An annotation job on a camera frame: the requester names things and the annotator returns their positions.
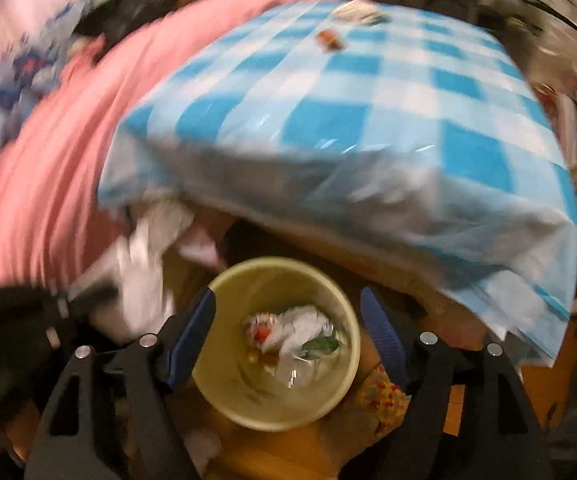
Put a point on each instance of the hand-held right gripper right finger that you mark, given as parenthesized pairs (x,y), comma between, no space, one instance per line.
(383,335)

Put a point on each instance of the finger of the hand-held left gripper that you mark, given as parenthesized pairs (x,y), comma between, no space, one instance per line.
(93,296)

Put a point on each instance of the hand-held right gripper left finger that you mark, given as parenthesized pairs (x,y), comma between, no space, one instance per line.
(188,345)

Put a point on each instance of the yellow-green trash bin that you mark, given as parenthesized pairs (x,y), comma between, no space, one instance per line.
(233,380)

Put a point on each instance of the red snack wrapper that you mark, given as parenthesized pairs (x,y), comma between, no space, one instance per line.
(261,334)

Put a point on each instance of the white paper napkin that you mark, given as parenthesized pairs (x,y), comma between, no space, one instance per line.
(298,327)

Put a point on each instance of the white floral cloth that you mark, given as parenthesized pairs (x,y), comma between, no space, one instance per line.
(138,270)

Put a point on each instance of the green white plastic packet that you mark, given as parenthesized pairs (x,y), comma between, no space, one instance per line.
(323,345)

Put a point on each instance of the yellow floral cloth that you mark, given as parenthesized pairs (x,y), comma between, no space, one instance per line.
(383,400)

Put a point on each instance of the pink blanket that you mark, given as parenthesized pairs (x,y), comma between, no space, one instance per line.
(43,185)

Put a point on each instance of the blue checked tablecloth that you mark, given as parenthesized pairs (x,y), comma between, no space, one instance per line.
(318,125)

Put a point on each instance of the floral patterned fabric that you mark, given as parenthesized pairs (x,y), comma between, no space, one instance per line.
(18,50)

